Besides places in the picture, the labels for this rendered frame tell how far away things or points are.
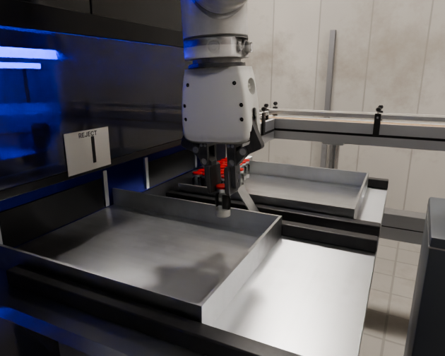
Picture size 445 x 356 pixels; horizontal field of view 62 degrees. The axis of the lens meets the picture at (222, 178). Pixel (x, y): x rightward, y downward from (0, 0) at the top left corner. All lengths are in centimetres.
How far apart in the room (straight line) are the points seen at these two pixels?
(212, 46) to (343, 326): 34
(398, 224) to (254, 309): 138
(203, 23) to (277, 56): 299
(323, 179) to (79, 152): 57
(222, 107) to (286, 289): 24
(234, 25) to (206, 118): 12
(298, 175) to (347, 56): 244
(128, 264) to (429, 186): 301
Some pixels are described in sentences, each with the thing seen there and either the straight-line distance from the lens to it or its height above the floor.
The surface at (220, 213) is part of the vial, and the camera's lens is 53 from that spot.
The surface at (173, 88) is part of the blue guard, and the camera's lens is 75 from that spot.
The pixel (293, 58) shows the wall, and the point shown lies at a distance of 340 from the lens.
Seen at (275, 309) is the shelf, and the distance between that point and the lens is 43.
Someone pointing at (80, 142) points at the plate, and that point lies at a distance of 57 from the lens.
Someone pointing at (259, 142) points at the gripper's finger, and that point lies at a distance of 48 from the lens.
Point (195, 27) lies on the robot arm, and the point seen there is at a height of 118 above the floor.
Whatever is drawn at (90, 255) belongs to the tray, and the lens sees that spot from 56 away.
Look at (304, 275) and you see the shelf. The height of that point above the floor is 88.
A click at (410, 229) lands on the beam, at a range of 177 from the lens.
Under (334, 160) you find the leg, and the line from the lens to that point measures 173.
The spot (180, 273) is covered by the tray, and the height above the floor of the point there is 88.
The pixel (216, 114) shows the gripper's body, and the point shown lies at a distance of 48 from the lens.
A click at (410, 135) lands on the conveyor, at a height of 90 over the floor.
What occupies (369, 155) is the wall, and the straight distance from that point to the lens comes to 332.
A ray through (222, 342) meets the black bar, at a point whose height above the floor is 90.
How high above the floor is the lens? 113
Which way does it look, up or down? 16 degrees down
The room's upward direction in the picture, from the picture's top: straight up
